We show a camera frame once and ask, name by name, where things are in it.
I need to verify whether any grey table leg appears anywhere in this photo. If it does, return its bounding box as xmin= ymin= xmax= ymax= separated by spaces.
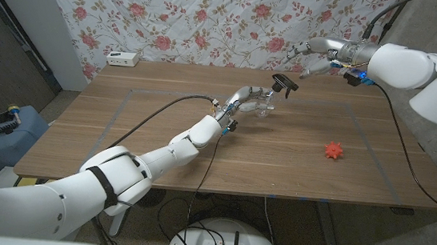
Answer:
xmin=311 ymin=200 xmax=343 ymax=245

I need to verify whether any black backdrop stand pole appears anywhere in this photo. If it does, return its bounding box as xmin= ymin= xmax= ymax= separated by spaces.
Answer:
xmin=377 ymin=0 xmax=411 ymax=47

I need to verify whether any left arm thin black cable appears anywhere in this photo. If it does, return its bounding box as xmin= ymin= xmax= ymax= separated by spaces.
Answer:
xmin=182 ymin=131 xmax=225 ymax=245

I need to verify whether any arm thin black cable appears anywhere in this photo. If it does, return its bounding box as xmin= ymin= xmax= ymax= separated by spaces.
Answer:
xmin=182 ymin=131 xmax=225 ymax=245
xmin=360 ymin=82 xmax=437 ymax=220

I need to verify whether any orange spiky stress ball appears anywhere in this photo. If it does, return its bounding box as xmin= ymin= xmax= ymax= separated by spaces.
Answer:
xmin=323 ymin=139 xmax=345 ymax=161

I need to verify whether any grey floor cable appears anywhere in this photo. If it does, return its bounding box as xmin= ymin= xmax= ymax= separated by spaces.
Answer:
xmin=259 ymin=197 xmax=284 ymax=245

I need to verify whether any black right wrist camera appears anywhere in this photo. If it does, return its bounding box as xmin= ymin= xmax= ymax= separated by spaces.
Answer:
xmin=342 ymin=70 xmax=377 ymax=88

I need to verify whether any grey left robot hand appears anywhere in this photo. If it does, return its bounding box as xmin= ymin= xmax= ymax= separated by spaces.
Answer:
xmin=211 ymin=82 xmax=283 ymax=140

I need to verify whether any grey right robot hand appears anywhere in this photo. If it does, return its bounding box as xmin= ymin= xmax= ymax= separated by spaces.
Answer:
xmin=280 ymin=31 xmax=380 ymax=87

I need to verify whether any right arm thick black cable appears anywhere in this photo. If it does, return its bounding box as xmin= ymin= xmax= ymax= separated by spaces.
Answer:
xmin=362 ymin=0 xmax=421 ymax=46

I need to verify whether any white power strip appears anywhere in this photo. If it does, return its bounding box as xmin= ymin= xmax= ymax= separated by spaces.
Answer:
xmin=105 ymin=50 xmax=141 ymax=69

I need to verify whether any left arm thick black cable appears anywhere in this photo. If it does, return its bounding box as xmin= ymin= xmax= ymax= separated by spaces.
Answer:
xmin=106 ymin=86 xmax=218 ymax=161

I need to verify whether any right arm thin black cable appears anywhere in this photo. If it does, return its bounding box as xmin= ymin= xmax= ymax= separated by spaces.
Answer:
xmin=360 ymin=82 xmax=437 ymax=220

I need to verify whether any black hair brush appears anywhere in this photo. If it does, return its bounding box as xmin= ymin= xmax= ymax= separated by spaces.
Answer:
xmin=0 ymin=110 xmax=18 ymax=136

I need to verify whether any white table leg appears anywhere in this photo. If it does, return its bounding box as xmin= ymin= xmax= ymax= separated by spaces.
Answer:
xmin=108 ymin=211 xmax=130 ymax=239

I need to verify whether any floral backdrop cloth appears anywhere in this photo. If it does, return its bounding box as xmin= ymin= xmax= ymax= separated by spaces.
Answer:
xmin=30 ymin=0 xmax=403 ymax=110

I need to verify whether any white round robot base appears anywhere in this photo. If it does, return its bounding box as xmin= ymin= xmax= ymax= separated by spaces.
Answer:
xmin=166 ymin=213 xmax=285 ymax=245

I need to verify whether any arm thick black cable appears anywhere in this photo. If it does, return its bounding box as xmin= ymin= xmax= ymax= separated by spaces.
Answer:
xmin=362 ymin=0 xmax=421 ymax=46
xmin=106 ymin=86 xmax=218 ymax=161

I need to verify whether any yellow black floor item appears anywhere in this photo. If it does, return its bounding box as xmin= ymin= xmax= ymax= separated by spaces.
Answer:
xmin=14 ymin=175 xmax=50 ymax=191

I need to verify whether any black round floor object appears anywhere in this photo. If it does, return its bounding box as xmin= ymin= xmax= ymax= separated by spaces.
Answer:
xmin=147 ymin=187 xmax=167 ymax=210

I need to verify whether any clear plastic dispenser bottle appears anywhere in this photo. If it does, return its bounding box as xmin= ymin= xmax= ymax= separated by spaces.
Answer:
xmin=255 ymin=88 xmax=279 ymax=120

